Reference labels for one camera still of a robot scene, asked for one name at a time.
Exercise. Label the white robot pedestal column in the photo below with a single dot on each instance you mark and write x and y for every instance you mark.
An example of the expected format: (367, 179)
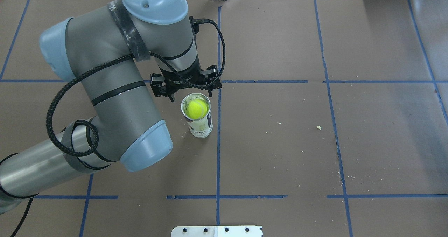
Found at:
(218, 231)

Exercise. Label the brown paper table cover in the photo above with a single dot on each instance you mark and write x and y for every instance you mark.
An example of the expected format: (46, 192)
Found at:
(371, 73)

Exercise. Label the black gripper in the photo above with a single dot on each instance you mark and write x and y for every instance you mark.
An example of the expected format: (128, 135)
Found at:
(182, 76)

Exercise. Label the white tennis ball can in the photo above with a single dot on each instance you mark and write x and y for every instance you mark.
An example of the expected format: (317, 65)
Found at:
(199, 128)

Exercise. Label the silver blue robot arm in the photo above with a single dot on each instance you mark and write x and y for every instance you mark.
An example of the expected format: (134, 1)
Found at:
(122, 54)

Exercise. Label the yellow tennis ball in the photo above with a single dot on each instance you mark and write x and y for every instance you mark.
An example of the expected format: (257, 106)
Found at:
(196, 109)

